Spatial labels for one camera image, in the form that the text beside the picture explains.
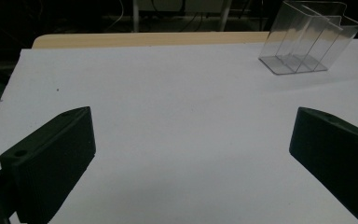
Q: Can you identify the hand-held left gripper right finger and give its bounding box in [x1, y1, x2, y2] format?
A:
[288, 106, 358, 224]

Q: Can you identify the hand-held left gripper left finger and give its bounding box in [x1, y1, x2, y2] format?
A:
[0, 105, 97, 224]

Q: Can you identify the clear plastic compartment holder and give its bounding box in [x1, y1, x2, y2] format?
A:
[258, 0, 358, 76]

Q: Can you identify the white metal stand leg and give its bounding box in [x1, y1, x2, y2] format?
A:
[132, 0, 140, 34]
[219, 0, 233, 32]

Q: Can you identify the white cable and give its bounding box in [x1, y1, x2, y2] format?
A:
[104, 0, 125, 32]

